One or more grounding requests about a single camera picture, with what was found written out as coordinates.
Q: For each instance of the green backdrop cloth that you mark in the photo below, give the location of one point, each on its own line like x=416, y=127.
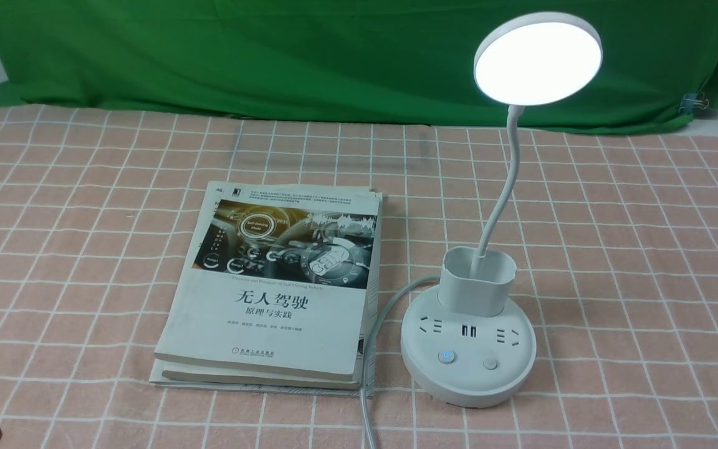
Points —
x=386, y=62

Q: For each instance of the white desk lamp with sockets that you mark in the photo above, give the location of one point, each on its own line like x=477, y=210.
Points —
x=464, y=340

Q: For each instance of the blue binder clip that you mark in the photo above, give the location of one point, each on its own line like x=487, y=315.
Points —
x=691, y=102

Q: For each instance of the pink checkered tablecloth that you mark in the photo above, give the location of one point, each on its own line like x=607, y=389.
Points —
x=615, y=238

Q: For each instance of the white self-driving textbook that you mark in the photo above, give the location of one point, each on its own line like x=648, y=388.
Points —
x=272, y=312

